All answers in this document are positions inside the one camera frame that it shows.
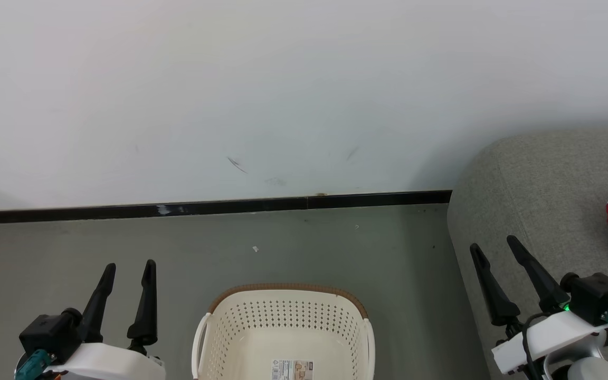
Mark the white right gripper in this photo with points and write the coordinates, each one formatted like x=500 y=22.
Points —
x=552 y=332

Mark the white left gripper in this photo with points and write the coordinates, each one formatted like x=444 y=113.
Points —
x=108 y=364

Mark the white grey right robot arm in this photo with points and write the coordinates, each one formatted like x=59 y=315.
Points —
x=591 y=369

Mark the grey fabric sofa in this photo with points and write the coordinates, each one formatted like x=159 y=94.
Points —
x=547 y=200

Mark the cream perforated laundry basket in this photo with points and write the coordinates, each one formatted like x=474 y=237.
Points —
x=283 y=327

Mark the paper label sticker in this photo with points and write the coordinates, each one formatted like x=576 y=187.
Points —
x=291 y=369

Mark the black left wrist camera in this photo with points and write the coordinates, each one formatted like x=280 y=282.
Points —
x=48 y=332

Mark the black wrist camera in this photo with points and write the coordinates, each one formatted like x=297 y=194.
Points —
x=48 y=332
x=597 y=295

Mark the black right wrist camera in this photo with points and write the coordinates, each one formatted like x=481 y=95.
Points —
x=597 y=295

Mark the teal left camera connector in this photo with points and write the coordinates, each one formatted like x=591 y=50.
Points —
x=32 y=364

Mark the black wall baseboard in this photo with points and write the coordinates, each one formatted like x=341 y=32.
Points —
x=230 y=206

